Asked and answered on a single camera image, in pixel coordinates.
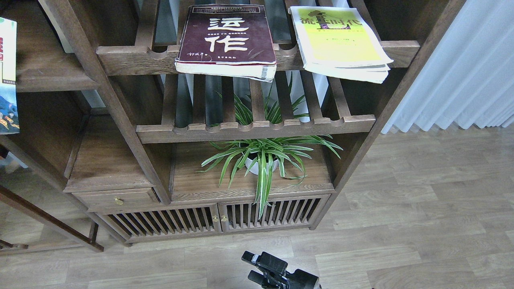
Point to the colourful 300 paperback book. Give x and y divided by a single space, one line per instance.
9 120

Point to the green spider plant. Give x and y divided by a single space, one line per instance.
291 151

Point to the yellow green book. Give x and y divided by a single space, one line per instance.
337 42

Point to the dark wooden bookshelf unit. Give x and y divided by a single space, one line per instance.
104 113

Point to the white pleated curtain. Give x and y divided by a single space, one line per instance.
469 78

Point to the white plant pot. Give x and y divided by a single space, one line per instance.
252 164

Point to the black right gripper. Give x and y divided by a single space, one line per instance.
275 275

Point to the dark red book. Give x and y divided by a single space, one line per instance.
227 40

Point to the brass drawer knob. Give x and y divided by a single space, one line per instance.
118 201

